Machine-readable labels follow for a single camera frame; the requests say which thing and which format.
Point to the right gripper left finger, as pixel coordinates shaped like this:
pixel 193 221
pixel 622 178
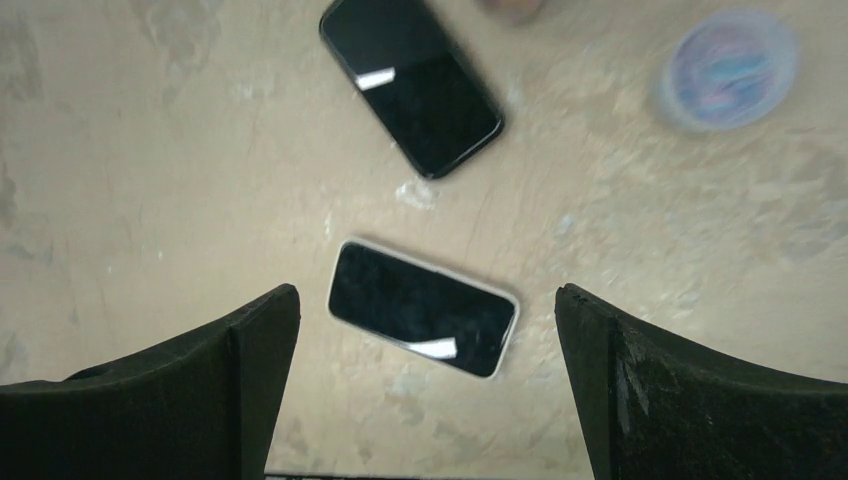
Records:
pixel 202 405

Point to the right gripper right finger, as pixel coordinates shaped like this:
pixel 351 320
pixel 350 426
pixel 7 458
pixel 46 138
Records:
pixel 655 405

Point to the black phone without case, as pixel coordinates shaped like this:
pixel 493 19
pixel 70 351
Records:
pixel 416 80

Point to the clear round lid container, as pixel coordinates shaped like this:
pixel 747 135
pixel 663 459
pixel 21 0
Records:
pixel 729 71

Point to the pink capped small bottle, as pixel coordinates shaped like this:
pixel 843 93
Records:
pixel 512 12

